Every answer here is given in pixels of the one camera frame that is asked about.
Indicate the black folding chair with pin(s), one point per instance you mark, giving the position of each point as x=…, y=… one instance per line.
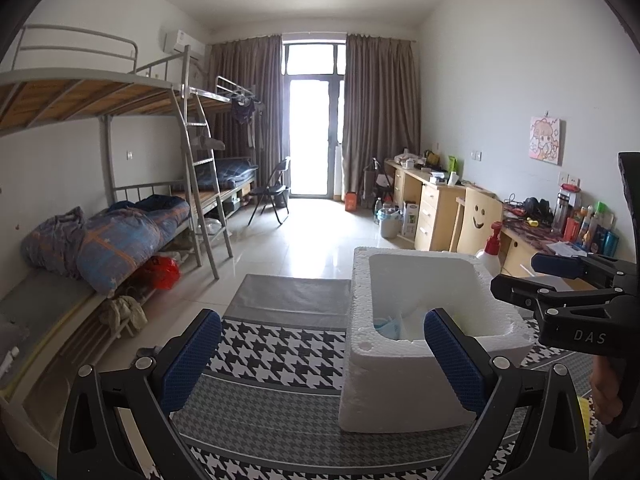
x=270, y=190

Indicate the white foam box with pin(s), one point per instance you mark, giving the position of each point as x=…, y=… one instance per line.
x=400, y=385

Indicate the red orange box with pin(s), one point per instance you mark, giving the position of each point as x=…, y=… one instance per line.
x=571, y=230

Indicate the black white houndstooth mat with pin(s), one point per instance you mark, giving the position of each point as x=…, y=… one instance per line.
x=280, y=340

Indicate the white wall socket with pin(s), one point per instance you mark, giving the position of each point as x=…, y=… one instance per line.
x=569, y=178

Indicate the blue face mask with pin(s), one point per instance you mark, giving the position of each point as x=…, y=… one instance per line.
x=390, y=329

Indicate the dark hanging clothes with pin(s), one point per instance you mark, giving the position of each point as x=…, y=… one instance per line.
x=242, y=110

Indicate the beige cloth bundle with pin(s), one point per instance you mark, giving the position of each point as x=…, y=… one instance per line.
x=122, y=315

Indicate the teal bottle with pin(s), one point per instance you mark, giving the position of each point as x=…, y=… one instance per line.
x=611, y=242

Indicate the red plastic bag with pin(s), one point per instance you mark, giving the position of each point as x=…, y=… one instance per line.
x=160, y=272

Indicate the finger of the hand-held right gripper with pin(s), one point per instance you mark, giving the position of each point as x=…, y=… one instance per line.
x=555, y=266
x=520, y=290

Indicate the glass balcony door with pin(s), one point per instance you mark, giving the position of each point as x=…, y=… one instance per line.
x=312, y=135

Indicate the green capped bottle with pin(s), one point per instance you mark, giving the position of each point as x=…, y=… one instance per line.
x=600, y=212

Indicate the person's right hand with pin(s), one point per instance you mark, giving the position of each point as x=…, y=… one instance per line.
x=607, y=390

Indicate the blue plaid bedding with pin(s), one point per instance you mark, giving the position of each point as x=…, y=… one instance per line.
x=225, y=172

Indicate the blue plaid quilt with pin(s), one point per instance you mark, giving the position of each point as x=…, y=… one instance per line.
x=130, y=240

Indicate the white spray bottle red cap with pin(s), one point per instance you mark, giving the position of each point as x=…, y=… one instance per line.
x=487, y=252

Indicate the white carton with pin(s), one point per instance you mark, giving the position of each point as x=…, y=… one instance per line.
x=410, y=220

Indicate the black headphones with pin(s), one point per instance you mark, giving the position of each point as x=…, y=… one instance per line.
x=535, y=206

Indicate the wooden desk with drawers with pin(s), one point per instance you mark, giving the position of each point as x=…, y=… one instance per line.
x=435, y=210

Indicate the wooden chair with smiley face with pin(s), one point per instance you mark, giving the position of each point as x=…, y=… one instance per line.
x=477, y=220

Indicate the grey bucket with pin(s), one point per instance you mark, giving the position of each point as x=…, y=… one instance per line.
x=390, y=225

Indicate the wooden desk with patterned cover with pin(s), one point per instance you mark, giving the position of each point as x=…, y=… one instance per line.
x=520, y=250

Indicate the printed paper sheets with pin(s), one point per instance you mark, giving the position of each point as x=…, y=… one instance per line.
x=565, y=249

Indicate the metal bunk bed with ladder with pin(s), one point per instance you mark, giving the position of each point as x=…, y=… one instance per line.
x=75, y=95

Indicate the orange floor box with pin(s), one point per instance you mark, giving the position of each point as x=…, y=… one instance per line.
x=351, y=202

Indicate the pink cartoon wall poster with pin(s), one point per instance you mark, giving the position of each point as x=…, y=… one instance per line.
x=546, y=141

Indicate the white air conditioner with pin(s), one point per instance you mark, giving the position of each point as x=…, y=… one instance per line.
x=182, y=42

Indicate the dark thermos bottle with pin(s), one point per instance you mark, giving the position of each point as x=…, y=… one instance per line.
x=562, y=212

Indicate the brown curtain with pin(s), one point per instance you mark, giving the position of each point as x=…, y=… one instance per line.
x=250, y=80
x=382, y=110

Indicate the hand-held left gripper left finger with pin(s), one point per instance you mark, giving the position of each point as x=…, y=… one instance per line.
x=192, y=360

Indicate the purple patterned blanket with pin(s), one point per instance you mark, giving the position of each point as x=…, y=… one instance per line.
x=55, y=245

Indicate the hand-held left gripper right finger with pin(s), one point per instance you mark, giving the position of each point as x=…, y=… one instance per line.
x=455, y=360

